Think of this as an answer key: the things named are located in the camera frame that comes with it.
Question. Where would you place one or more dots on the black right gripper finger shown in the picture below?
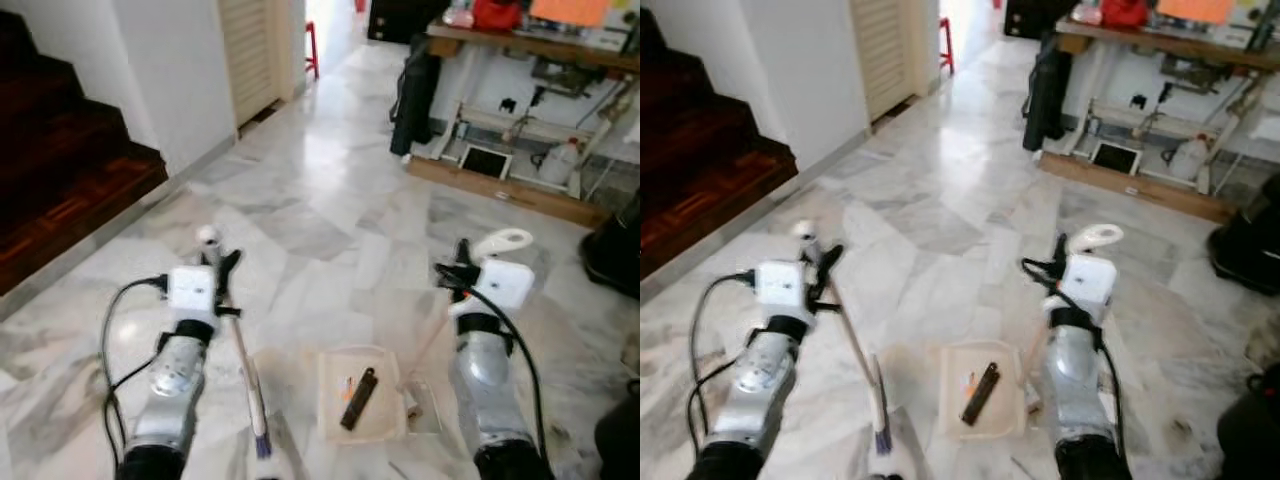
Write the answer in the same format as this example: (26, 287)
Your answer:
(463, 252)
(1060, 248)

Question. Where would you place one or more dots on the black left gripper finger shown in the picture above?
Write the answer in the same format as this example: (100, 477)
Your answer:
(230, 265)
(830, 260)

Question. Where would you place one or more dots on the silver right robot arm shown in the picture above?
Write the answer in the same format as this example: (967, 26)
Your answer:
(1080, 380)
(490, 385)

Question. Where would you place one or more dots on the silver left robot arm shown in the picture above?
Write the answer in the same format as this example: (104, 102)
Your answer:
(175, 390)
(760, 385)

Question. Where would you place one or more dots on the long wooden plank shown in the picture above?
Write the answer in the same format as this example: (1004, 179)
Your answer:
(500, 190)
(1130, 185)

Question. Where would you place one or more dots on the white framed tablet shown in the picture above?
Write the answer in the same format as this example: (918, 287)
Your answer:
(1115, 157)
(485, 162)

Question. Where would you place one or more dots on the white plastic jug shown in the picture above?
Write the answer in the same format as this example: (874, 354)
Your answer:
(560, 165)
(1190, 160)

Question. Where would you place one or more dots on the black flat strip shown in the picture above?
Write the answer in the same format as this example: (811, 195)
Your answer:
(981, 394)
(359, 398)

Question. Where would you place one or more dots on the black hanging bag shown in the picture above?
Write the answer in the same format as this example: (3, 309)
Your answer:
(1045, 100)
(413, 100)

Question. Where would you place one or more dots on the black bulky object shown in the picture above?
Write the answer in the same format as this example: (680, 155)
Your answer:
(615, 250)
(1250, 245)

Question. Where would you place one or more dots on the dark wooden staircase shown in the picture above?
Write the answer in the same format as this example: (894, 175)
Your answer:
(60, 170)
(700, 170)

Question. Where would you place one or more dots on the wooden work table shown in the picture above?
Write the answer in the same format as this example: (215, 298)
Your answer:
(530, 48)
(1160, 42)

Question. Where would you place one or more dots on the beige louvered door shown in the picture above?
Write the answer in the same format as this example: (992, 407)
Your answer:
(250, 50)
(885, 50)

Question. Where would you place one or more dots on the black dark object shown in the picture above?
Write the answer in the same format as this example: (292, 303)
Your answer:
(620, 445)
(1250, 430)

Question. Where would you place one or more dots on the red stool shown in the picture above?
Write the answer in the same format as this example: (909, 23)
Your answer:
(945, 45)
(312, 50)

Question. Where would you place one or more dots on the black box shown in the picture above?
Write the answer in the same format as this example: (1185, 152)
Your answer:
(1030, 16)
(400, 18)

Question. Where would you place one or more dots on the red bag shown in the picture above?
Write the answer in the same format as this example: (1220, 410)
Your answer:
(497, 13)
(1125, 11)

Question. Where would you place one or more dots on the orange box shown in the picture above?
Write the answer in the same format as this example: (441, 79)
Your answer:
(1195, 10)
(570, 11)

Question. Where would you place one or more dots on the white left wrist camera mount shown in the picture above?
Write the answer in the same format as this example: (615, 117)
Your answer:
(782, 285)
(192, 288)

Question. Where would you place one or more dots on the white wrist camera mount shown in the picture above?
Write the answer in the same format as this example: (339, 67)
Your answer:
(505, 285)
(782, 285)
(192, 288)
(1092, 280)

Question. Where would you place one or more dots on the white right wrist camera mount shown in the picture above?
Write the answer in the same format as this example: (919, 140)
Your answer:
(1092, 280)
(505, 285)

